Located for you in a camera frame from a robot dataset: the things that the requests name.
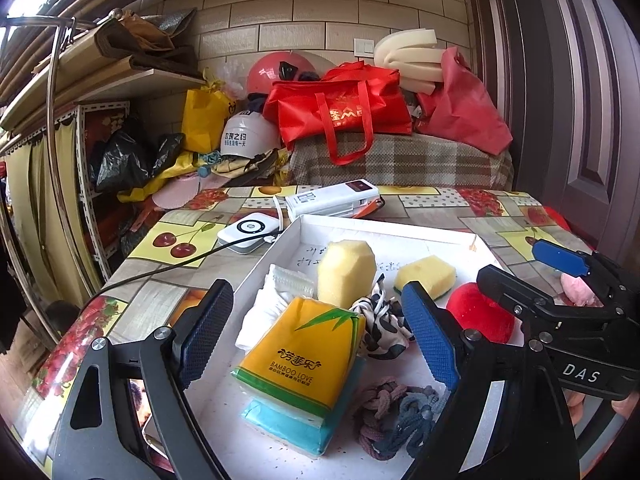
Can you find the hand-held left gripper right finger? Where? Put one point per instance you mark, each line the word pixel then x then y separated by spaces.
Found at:
pixel 430 340

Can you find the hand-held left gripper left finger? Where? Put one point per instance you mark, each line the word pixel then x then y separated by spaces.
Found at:
pixel 205 330

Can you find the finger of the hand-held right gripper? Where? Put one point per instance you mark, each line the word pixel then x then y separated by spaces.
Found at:
pixel 505 285
pixel 557 257

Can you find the red plush toy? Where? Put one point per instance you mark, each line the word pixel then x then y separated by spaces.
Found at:
pixel 475 315

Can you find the black spotted white cloth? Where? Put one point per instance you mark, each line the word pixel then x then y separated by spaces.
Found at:
pixel 380 330

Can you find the yellow green scouring sponge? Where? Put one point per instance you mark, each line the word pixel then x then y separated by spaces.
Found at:
pixel 425 275

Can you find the white cardboard box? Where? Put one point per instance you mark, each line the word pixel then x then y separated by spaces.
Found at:
pixel 425 250

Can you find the yellow tissue packet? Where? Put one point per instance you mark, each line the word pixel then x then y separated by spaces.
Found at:
pixel 300 355

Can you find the pale yellow sponge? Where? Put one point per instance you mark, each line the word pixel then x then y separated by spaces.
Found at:
pixel 345 275

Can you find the teal blue sponge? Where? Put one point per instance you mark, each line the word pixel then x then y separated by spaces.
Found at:
pixel 285 425

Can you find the person's right hand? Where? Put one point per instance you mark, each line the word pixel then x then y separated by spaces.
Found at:
pixel 629 407

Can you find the pink plush toy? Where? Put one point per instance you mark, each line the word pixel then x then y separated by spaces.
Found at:
pixel 575 287

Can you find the red cloth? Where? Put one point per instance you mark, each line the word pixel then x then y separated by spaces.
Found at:
pixel 557 220

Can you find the fruit printed tablecloth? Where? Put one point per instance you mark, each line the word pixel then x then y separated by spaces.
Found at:
pixel 150 300

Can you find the white round-dial device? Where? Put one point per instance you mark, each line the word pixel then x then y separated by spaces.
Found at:
pixel 247 232

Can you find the pink hat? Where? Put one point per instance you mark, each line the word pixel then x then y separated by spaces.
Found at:
pixel 175 192

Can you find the red flat object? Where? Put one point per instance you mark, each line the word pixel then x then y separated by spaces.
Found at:
pixel 372 207

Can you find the yellow cloth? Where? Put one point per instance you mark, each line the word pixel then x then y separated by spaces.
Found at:
pixel 165 175

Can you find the plaid blanket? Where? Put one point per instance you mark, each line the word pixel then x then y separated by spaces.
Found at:
pixel 400 160

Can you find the white power bank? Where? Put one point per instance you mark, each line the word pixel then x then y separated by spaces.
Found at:
pixel 330 200

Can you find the brown door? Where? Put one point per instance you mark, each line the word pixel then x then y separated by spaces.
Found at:
pixel 560 85

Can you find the red nonwoven bag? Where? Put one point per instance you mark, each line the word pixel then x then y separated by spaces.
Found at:
pixel 465 110

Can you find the black plastic bag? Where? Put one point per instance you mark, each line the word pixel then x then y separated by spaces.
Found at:
pixel 167 152
pixel 120 160

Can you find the white helmet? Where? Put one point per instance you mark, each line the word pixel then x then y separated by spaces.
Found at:
pixel 250 135

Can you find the white perforated metal rack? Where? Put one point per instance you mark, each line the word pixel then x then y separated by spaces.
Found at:
pixel 82 170

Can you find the yellow bag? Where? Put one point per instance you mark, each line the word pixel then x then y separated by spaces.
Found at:
pixel 202 120

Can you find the beige curtain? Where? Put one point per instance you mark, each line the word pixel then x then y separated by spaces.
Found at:
pixel 30 210

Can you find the red tote bag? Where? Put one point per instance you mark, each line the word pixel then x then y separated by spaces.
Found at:
pixel 350 105

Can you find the white foam pieces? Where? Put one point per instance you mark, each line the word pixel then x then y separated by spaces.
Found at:
pixel 405 50

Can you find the red helmet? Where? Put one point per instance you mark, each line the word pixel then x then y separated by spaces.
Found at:
pixel 265 75

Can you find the wooden shelf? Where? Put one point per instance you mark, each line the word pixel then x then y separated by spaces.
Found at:
pixel 115 82

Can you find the metal pole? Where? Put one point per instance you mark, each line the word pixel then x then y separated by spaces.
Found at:
pixel 50 110

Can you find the brown paper bags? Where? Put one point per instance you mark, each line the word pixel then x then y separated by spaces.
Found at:
pixel 145 40

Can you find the white light switch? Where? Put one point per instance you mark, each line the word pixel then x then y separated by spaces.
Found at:
pixel 364 47

